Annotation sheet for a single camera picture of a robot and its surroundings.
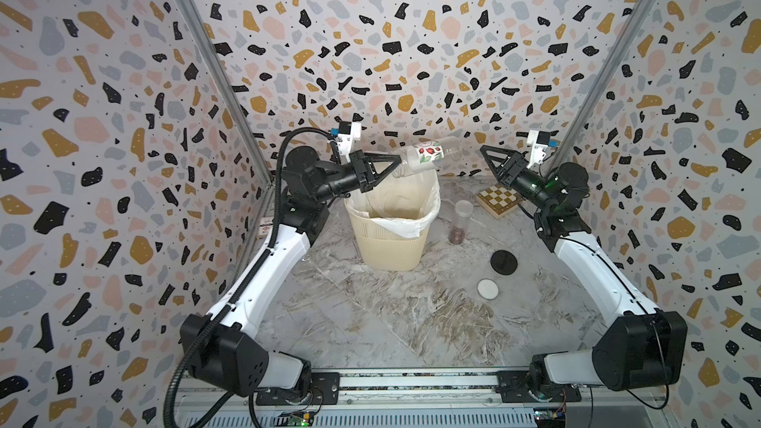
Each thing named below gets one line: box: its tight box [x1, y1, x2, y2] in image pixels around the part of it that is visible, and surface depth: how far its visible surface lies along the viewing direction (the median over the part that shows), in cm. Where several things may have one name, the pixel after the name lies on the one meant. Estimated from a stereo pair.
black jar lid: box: [489, 249, 519, 277], surface depth 101 cm
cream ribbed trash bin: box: [343, 199, 432, 272], surface depth 81 cm
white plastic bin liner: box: [343, 168, 441, 238], surface depth 82 cm
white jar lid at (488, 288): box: [476, 277, 500, 301], surface depth 93 cm
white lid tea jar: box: [401, 135, 463, 174], surface depth 66 cm
